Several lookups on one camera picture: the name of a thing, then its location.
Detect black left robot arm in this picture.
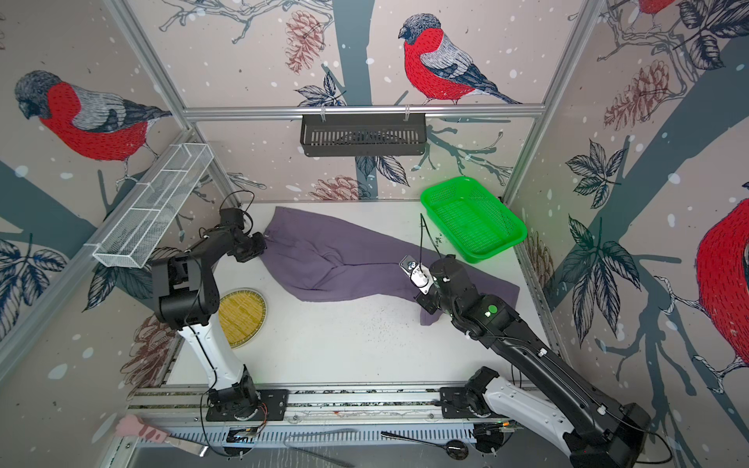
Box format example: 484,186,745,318
149,208,265,421

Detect purple trousers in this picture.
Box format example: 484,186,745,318
259,206,521,327

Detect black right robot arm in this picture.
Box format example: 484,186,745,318
400,255,651,467

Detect white mesh wall shelf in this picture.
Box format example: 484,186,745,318
93,142,214,268

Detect pink handled spatula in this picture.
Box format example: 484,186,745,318
115,415,209,457

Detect horizontal aluminium frame bar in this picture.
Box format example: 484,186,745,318
183,105,547,123

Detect black spoon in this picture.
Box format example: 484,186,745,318
380,431,469,461

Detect black hanging wire basket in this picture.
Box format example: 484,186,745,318
300,113,427,157

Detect yellow round woven mat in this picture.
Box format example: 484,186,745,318
218,289,267,349

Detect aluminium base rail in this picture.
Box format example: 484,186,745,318
125,382,604,452

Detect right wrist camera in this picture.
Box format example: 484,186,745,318
399,255,434,294

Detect green plastic basket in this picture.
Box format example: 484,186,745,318
421,177,528,263

